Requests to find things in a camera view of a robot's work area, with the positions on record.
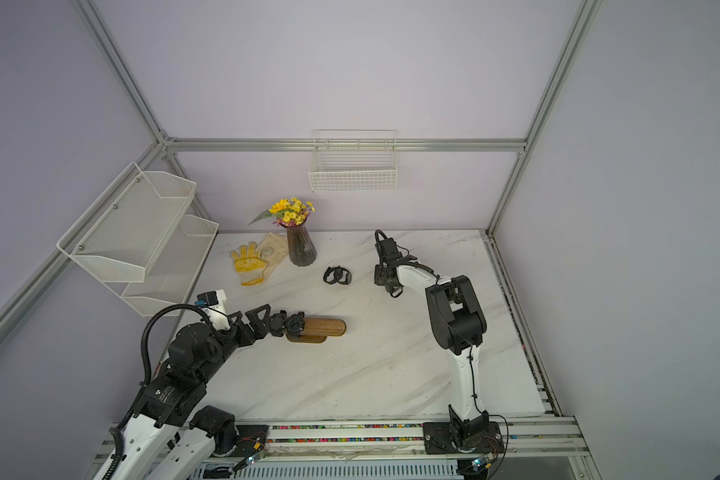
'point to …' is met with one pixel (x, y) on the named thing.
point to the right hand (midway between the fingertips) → (388, 279)
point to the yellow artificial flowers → (289, 212)
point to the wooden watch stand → (316, 330)
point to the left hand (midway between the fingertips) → (256, 314)
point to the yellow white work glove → (248, 264)
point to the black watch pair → (336, 275)
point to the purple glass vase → (302, 248)
